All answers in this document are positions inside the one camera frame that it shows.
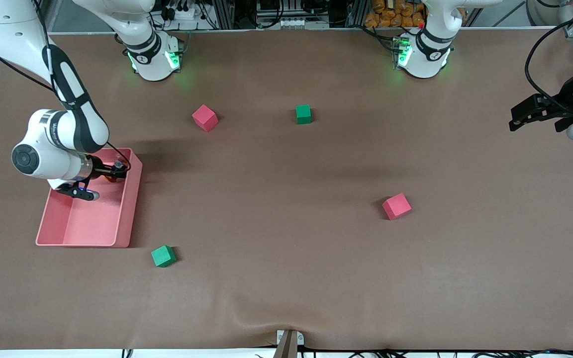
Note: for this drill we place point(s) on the white rounded machine part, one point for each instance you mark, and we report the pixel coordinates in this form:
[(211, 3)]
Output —
[(545, 12)]

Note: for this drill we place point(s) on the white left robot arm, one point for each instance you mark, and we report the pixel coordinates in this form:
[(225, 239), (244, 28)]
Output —
[(428, 54)]

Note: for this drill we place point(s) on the brown table cover mat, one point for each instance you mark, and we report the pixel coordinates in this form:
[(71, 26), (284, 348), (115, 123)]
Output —
[(286, 278)]

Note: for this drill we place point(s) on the pink plastic tray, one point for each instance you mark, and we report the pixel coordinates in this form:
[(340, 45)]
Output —
[(92, 223)]

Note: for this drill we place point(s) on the white power strip with plugs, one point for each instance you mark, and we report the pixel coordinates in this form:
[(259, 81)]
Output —
[(182, 10)]

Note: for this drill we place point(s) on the orange snack bags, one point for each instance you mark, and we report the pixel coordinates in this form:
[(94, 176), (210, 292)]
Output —
[(391, 15)]

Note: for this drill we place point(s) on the white terminal strip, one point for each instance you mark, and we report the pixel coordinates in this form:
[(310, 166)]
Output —
[(286, 23)]

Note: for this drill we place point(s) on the green foam cube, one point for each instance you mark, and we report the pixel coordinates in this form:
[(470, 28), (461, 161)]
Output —
[(163, 256), (303, 114)]

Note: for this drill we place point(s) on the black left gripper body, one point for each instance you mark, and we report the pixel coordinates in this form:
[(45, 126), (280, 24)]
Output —
[(563, 105)]

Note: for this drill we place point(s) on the silver metal table bracket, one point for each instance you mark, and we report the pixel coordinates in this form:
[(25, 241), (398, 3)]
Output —
[(300, 339)]

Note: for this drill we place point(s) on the pink foam cube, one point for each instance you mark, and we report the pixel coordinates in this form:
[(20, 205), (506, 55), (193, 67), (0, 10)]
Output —
[(205, 118), (396, 206)]

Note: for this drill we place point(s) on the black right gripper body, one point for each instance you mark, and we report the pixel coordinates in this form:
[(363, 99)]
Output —
[(101, 169)]

